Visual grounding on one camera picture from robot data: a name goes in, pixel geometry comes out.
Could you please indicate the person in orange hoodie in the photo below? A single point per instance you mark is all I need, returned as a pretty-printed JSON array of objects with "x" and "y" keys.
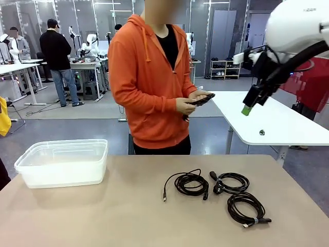
[{"x": 144, "y": 90}]

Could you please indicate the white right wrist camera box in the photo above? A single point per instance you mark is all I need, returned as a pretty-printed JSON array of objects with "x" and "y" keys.
[{"x": 240, "y": 58}]

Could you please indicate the black bag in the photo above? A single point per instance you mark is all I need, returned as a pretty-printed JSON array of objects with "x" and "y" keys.
[{"x": 303, "y": 110}]

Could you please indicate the yellow bag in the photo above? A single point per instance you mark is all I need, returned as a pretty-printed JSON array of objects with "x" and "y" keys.
[{"x": 3, "y": 118}]

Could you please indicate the person's right hand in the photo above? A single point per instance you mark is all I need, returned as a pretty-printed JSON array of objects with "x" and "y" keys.
[{"x": 186, "y": 106}]

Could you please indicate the person's left hand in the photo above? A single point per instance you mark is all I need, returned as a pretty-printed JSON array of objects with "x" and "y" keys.
[{"x": 199, "y": 93}]

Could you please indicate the man in black jacket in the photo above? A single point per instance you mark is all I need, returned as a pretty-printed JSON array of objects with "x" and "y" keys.
[{"x": 55, "y": 51}]

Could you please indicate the small dark round object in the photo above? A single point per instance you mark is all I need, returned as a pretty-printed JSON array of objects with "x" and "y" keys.
[{"x": 262, "y": 132}]

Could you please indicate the white work table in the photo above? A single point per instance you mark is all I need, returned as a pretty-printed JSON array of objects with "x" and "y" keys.
[{"x": 257, "y": 115}]

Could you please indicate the grey step stool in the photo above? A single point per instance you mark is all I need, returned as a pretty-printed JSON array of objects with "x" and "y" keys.
[{"x": 90, "y": 91}]

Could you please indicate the clear plastic storage bin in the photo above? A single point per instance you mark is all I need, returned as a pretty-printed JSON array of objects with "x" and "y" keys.
[{"x": 61, "y": 177}]

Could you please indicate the white lab robot arm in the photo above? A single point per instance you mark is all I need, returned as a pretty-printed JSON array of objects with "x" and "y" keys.
[
  {"x": 3, "y": 38},
  {"x": 91, "y": 41},
  {"x": 190, "y": 45}
]

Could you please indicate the wooden shoe rack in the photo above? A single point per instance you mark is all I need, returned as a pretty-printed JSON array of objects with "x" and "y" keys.
[{"x": 226, "y": 69}]

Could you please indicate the person's right forearm orange sleeve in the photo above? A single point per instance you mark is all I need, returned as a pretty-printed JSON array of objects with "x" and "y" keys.
[{"x": 149, "y": 101}]

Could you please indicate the white standing desk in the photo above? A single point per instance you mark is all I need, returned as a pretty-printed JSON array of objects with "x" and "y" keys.
[{"x": 15, "y": 68}]

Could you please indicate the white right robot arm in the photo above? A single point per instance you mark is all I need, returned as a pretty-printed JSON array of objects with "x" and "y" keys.
[{"x": 293, "y": 25}]

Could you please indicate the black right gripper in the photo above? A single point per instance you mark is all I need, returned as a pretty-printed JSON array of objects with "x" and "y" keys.
[{"x": 268, "y": 74}]

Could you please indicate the grey metal workbench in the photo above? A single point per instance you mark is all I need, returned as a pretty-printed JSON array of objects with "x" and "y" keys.
[{"x": 84, "y": 64}]

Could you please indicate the red cloth cape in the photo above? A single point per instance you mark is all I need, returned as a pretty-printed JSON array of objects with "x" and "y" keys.
[{"x": 316, "y": 85}]

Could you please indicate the person's left forearm orange sleeve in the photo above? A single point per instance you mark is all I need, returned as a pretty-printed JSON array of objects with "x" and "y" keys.
[{"x": 190, "y": 85}]

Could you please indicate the person in grey hoodie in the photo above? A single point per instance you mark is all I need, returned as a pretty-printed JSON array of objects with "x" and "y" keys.
[{"x": 21, "y": 47}]

